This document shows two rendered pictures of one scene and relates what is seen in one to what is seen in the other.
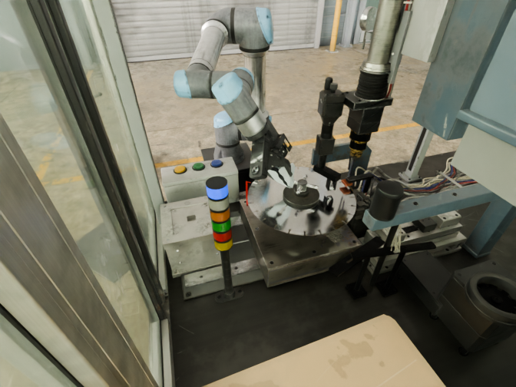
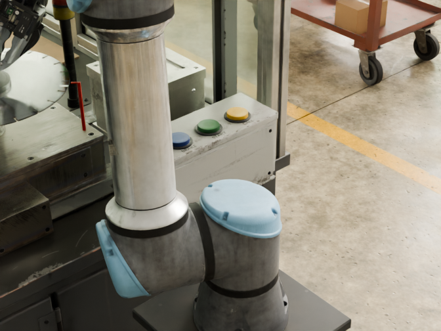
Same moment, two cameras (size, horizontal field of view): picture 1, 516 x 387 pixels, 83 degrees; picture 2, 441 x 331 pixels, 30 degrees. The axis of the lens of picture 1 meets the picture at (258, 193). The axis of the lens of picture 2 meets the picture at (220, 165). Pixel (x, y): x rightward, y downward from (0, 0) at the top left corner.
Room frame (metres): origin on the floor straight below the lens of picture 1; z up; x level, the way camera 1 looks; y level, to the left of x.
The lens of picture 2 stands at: (2.14, -0.27, 1.66)
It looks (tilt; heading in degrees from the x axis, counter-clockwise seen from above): 33 degrees down; 157
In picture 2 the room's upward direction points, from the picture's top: 1 degrees counter-clockwise
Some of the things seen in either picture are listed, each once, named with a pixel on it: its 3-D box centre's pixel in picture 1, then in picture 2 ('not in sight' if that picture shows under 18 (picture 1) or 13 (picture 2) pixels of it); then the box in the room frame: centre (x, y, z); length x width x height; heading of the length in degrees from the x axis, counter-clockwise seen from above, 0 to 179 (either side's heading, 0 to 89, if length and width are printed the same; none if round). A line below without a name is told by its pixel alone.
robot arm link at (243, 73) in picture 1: (233, 85); not in sight; (0.83, 0.06, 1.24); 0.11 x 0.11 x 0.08; 85
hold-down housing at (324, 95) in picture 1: (328, 120); not in sight; (0.75, -0.19, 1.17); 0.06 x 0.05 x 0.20; 98
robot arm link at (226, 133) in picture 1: (228, 126); (236, 231); (1.26, 0.14, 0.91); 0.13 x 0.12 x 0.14; 85
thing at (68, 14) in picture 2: (223, 240); (63, 10); (0.49, 0.09, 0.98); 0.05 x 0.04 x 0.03; 17
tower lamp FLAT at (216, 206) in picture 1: (218, 200); not in sight; (0.49, 0.09, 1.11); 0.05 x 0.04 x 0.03; 17
